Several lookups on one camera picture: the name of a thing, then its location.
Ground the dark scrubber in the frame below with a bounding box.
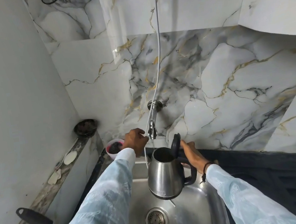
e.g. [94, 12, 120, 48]
[108, 140, 124, 154]

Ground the white hanging cable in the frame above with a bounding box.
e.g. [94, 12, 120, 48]
[121, 0, 183, 169]

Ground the person's right hand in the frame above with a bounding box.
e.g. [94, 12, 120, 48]
[180, 135, 220, 177]

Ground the person's left forearm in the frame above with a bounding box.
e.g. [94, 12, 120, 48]
[29, 147, 146, 224]

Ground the person's left hand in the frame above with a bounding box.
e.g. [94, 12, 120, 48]
[120, 127, 152, 159]

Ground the metal sink drain strainer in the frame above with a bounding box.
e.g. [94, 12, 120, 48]
[143, 206, 170, 224]

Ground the dark round bowl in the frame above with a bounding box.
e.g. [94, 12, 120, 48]
[72, 118, 100, 140]

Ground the black wrist thread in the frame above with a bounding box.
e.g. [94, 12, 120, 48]
[197, 161, 222, 185]

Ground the white broken soap piece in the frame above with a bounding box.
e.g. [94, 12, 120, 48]
[46, 168, 64, 186]

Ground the white oval soap piece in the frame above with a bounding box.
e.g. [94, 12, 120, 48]
[62, 150, 79, 166]

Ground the person's right forearm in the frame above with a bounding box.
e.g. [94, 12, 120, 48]
[204, 151, 296, 224]

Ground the stainless steel electric kettle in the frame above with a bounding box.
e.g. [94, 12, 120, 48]
[141, 131, 201, 202]

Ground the stainless steel sink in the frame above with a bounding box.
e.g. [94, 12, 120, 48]
[113, 144, 232, 224]

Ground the black-handled white tool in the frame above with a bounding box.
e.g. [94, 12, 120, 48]
[15, 202, 61, 224]

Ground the chrome wall tap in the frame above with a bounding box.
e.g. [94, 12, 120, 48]
[143, 99, 168, 141]

